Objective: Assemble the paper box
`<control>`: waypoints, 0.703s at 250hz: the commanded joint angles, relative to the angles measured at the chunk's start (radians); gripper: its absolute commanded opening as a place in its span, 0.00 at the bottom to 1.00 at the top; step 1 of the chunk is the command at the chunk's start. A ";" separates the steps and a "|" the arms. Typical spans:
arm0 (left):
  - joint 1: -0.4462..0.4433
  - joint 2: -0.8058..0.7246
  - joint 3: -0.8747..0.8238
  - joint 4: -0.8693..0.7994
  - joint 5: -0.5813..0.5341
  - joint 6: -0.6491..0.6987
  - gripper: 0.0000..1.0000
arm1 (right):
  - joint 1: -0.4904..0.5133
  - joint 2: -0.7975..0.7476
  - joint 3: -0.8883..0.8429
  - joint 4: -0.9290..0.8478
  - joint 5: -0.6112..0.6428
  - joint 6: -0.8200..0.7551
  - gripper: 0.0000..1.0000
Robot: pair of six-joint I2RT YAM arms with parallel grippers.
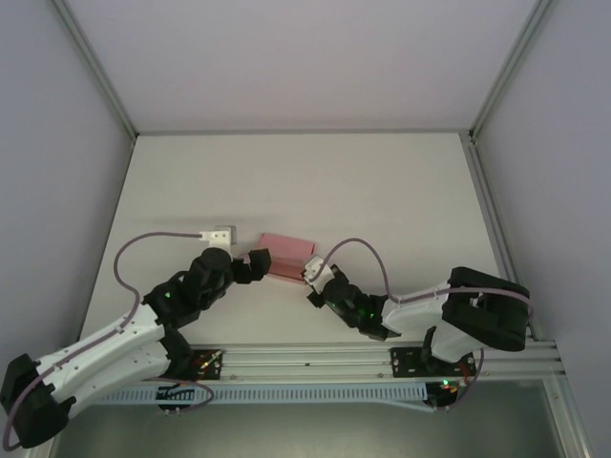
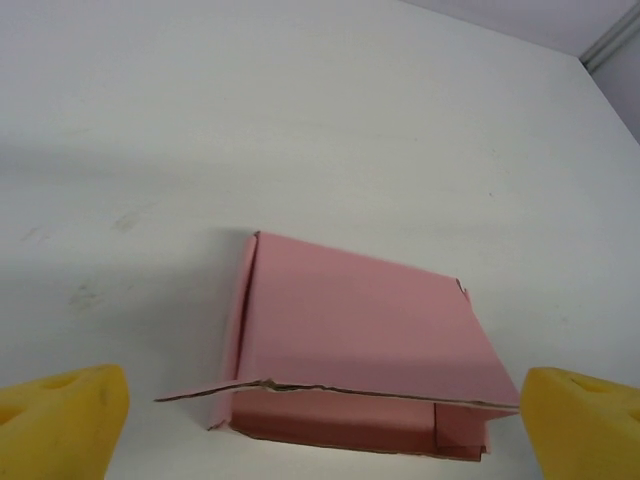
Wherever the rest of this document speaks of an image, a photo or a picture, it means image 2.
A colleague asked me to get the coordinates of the grey metal frame rail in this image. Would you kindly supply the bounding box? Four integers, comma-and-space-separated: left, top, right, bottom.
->
579, 0, 640, 69

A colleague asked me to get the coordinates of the pink paper box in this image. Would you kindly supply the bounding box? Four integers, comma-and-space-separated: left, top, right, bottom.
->
152, 230, 521, 463

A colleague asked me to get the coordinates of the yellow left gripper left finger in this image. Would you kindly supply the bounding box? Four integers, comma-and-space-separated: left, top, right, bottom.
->
0, 363, 132, 480

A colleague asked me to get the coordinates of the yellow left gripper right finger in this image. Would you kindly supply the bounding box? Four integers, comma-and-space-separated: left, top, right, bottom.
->
519, 366, 640, 480

